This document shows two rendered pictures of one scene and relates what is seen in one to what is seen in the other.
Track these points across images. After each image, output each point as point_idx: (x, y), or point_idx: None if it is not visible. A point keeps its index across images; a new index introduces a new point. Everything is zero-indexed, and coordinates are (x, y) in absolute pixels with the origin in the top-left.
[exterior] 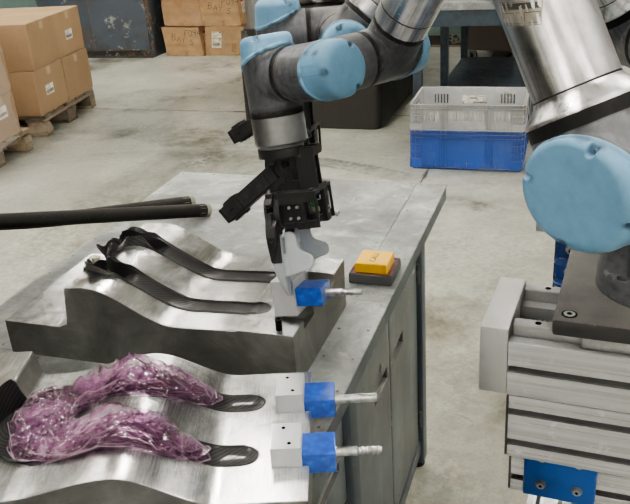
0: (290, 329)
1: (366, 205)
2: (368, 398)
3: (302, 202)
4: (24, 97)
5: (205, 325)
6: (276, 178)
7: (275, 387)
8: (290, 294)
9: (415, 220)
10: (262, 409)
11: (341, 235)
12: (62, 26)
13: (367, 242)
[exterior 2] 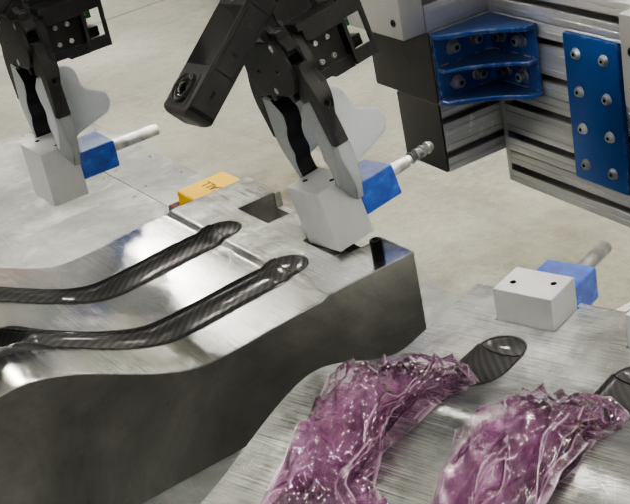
0: (390, 250)
1: (16, 180)
2: (604, 251)
3: (343, 19)
4: None
5: (259, 326)
6: (274, 1)
7: (483, 320)
8: (362, 194)
9: (127, 156)
10: (530, 342)
11: (64, 218)
12: None
13: (121, 203)
